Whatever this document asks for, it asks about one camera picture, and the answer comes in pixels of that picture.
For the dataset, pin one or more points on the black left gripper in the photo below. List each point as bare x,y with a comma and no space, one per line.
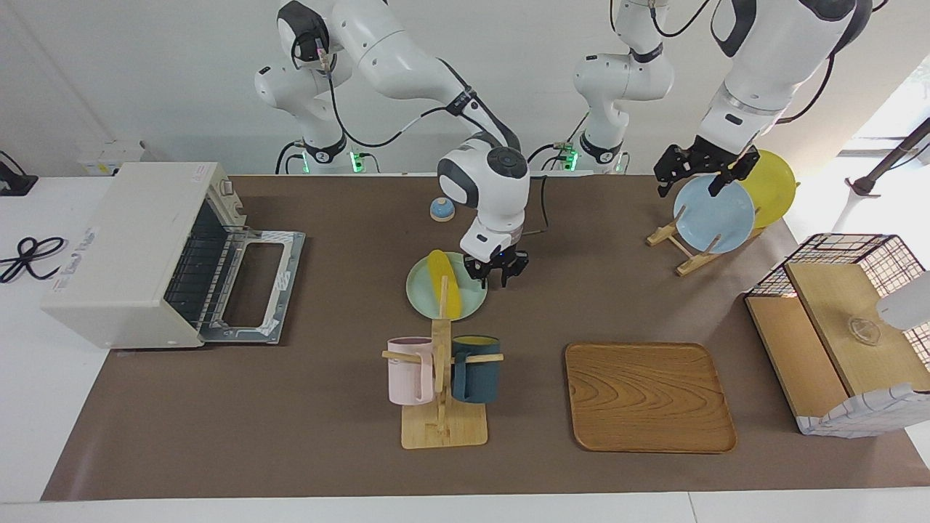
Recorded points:
701,160

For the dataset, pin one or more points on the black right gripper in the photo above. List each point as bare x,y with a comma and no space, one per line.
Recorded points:
498,260

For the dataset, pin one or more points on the yellow corn cob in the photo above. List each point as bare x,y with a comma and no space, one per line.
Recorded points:
434,269

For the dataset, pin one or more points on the mint green plate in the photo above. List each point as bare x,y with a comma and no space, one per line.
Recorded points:
418,294

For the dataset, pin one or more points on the toaster oven glass door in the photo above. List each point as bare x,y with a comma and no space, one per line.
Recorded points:
288,283

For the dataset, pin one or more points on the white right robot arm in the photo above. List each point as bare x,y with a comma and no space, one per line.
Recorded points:
407,65

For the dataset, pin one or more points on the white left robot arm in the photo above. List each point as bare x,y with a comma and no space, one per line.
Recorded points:
777,65

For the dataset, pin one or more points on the cream toaster oven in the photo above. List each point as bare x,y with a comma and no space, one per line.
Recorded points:
116,247

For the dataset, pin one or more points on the light blue plate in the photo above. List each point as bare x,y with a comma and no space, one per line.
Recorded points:
712,221

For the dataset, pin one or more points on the wooden plate rack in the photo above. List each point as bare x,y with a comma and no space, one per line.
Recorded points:
690,263

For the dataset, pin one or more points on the small blue bell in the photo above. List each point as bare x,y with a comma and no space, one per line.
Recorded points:
440,211

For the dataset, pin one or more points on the yellow plate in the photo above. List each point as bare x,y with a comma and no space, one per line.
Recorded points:
776,189

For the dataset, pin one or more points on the dark blue mug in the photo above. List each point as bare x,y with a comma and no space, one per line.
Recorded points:
476,378

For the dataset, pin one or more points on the pink mug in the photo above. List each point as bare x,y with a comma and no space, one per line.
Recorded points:
407,374

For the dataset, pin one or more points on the wooden mug rack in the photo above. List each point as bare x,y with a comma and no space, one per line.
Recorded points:
443,428

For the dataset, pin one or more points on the large wooden basket board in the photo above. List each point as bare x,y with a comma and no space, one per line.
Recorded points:
835,298

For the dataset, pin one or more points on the narrow wooden basket board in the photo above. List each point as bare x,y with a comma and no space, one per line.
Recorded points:
788,349

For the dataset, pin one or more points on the brown table mat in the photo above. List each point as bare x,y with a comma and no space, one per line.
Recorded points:
349,407

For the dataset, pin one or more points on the brown wooden tray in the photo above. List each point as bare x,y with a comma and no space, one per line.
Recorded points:
647,396

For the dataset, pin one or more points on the black tripod leg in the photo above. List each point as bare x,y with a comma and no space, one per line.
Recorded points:
890,161

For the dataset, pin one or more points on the small clear glass object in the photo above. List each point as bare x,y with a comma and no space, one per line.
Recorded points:
864,331

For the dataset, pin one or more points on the white blurry cylinder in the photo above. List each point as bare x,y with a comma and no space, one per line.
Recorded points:
907,305

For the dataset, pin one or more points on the black stand foot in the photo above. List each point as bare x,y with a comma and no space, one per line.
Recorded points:
13,185

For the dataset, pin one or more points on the white wall socket box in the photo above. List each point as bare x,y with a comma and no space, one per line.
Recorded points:
109,156

